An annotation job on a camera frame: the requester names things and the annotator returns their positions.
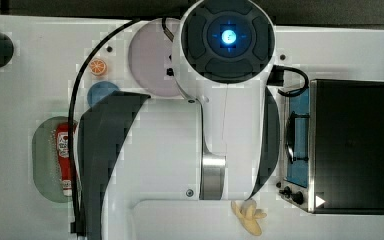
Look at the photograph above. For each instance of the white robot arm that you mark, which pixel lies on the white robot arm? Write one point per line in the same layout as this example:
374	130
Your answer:
216	139

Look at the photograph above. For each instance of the orange slice toy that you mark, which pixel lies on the orange slice toy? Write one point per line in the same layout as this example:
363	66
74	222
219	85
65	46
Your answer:
98	67

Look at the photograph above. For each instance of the blue bowl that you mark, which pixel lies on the blue bowl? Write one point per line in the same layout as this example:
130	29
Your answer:
99	91

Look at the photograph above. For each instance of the toaster oven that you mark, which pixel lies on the toaster oven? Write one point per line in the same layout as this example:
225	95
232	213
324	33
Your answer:
333	148

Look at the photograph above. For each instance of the green oval strainer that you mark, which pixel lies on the green oval strainer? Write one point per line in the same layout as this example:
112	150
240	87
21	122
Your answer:
46	170

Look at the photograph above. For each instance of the red ketchup bottle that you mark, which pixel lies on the red ketchup bottle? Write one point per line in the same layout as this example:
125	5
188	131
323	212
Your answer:
61	141

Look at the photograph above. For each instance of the peeled banana toy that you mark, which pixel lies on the peeled banana toy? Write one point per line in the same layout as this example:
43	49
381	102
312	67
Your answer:
248	215

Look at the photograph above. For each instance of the pink round plate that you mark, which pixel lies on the pink round plate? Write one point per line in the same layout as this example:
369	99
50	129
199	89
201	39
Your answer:
150	60

